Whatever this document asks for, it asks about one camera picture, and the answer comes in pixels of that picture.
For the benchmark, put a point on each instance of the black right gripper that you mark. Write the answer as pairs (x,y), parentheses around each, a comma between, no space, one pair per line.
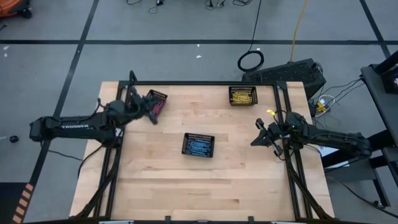
(275,133)

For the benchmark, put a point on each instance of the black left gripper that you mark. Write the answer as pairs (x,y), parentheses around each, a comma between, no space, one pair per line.
(136,107)

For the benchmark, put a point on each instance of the pink cloth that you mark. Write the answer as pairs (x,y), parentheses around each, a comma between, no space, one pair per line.
(162,106)

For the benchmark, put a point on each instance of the black plastic mesh basket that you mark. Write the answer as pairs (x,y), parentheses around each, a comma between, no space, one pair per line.
(199,136)
(242,88)
(161,95)

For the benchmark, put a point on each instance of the blue crayon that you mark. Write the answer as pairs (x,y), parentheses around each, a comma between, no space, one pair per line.
(199,145)
(199,151)
(199,148)
(199,141)

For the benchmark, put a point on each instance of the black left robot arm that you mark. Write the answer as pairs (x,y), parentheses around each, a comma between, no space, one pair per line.
(77,129)

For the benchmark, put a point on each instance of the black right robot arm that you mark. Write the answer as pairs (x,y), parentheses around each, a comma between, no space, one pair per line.
(335,138)

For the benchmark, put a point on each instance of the white printed paper sheet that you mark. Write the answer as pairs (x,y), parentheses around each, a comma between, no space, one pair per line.
(329,151)

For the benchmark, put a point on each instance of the black table clamp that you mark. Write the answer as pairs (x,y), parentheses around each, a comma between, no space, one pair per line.
(168,219)
(251,219)

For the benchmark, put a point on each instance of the silver aluminium bar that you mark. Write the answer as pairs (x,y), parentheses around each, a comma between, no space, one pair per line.
(286,222)
(116,222)

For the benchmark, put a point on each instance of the small black plug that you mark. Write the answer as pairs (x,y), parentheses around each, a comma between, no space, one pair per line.
(159,2)

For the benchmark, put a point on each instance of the black equipment stand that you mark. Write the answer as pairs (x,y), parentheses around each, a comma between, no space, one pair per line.
(377,93)

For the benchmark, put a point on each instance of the small black round object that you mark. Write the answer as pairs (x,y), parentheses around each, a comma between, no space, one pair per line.
(14,138)

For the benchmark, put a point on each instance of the orange black machine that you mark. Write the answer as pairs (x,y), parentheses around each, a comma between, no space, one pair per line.
(9,6)

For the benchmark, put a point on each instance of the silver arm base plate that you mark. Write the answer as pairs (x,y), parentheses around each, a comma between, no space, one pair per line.
(119,132)

